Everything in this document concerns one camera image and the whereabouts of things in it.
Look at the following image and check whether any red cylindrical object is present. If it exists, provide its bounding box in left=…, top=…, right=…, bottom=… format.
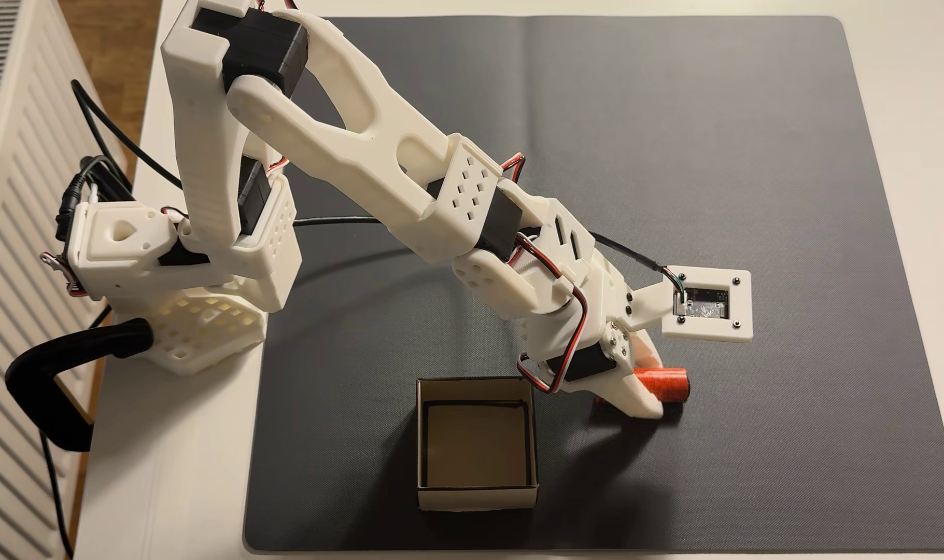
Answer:
left=633, top=367, right=691, bottom=404

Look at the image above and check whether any small open cardboard box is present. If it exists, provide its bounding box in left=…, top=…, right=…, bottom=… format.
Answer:
left=416, top=376, right=540, bottom=513

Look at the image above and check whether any dark grey textured mat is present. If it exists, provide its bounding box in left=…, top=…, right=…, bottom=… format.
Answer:
left=242, top=16, right=944, bottom=555

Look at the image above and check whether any black table clamp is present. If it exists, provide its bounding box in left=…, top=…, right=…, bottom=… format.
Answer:
left=5, top=317, right=156, bottom=454

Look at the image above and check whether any white radiator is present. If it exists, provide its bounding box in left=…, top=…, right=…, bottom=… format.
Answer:
left=0, top=0, right=131, bottom=560

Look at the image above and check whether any red black servo wire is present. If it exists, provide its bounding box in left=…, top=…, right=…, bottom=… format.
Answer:
left=516, top=232, right=589, bottom=395

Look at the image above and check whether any white framed camera module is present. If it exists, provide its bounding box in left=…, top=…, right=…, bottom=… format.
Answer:
left=633, top=266, right=753, bottom=343

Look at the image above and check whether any black camera cable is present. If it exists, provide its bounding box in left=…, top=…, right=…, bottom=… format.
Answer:
left=293, top=215, right=687, bottom=308

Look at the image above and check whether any black power cable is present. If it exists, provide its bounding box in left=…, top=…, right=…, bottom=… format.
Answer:
left=69, top=79, right=185, bottom=191

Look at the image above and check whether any black hanging cable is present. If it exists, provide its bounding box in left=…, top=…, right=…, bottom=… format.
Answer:
left=40, top=431, right=76, bottom=558

